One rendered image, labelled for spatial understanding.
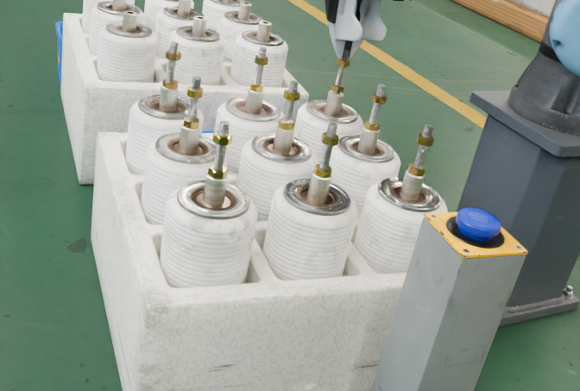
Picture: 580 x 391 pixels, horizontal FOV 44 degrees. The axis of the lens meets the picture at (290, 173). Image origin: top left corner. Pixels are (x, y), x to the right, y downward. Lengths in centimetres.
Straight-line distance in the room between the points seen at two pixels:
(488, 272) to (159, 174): 38
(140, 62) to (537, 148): 63
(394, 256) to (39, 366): 43
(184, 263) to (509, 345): 54
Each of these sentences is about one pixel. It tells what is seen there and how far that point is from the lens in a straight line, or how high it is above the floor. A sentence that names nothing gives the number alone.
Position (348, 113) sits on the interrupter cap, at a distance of 104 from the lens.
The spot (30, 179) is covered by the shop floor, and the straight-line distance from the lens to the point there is 128.
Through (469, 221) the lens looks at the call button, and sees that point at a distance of 66.
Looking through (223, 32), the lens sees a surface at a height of 23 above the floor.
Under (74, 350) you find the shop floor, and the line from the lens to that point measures 94.
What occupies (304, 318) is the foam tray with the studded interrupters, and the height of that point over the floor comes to 15.
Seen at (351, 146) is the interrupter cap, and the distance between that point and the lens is 94.
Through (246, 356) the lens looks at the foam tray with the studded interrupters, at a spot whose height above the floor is 10.
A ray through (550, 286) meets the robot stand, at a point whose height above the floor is 5.
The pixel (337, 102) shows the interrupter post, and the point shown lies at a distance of 102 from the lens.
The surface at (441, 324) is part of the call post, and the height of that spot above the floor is 24.
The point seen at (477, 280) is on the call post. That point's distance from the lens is 66.
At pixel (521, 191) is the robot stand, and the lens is 106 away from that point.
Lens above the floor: 62
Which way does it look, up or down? 27 degrees down
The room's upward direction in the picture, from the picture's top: 11 degrees clockwise
